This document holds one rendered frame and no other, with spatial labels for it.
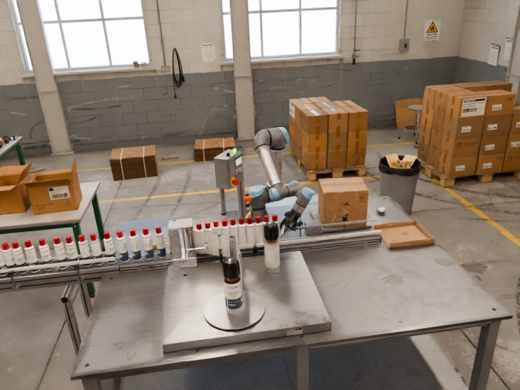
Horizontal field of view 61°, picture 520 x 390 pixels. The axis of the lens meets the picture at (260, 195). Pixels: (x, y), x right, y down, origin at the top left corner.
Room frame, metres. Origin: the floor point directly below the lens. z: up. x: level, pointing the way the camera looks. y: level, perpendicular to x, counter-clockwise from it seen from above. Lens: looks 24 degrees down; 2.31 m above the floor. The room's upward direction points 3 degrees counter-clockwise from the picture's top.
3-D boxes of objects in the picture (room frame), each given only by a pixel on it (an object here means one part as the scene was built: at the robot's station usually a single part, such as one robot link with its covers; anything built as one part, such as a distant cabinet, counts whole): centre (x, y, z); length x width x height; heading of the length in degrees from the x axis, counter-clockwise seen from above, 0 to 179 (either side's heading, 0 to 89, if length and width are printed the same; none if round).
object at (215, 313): (1.80, 0.15, 0.89); 0.31 x 0.31 x 0.01
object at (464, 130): (5.63, -2.87, 0.57); 1.20 x 0.85 x 1.14; 99
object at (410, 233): (2.55, -0.93, 0.85); 0.30 x 0.26 x 0.04; 97
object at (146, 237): (2.34, 0.69, 0.98); 0.05 x 0.05 x 0.20
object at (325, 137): (6.21, -0.99, 0.45); 1.20 x 0.84 x 0.89; 8
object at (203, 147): (6.87, 0.70, 0.11); 0.65 x 0.54 x 0.22; 94
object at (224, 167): (2.49, 0.18, 1.38); 0.17 x 0.10 x 0.19; 152
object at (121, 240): (2.32, 0.84, 0.98); 0.05 x 0.05 x 0.20
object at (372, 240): (2.42, 0.06, 0.85); 1.65 x 0.11 x 0.05; 97
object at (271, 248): (2.15, -0.05, 1.03); 0.09 x 0.09 x 0.30
